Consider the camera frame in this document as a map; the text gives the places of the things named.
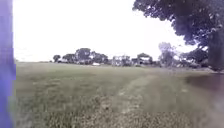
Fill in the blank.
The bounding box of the distant row of trees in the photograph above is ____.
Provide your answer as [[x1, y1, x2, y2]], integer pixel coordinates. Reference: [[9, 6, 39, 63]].
[[52, 47, 110, 66]]

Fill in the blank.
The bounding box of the small pale tree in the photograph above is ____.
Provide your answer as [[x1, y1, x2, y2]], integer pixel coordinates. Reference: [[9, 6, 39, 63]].
[[157, 41, 177, 68]]

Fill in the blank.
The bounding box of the large dark tree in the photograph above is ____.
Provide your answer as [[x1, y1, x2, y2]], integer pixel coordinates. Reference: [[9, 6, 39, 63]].
[[132, 0, 224, 72]]

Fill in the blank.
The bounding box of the green grass field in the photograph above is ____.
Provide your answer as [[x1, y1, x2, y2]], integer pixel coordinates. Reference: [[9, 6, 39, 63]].
[[12, 61, 224, 128]]

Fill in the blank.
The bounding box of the distant building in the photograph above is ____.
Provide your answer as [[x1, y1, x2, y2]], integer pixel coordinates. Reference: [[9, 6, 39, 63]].
[[130, 52, 154, 66]]

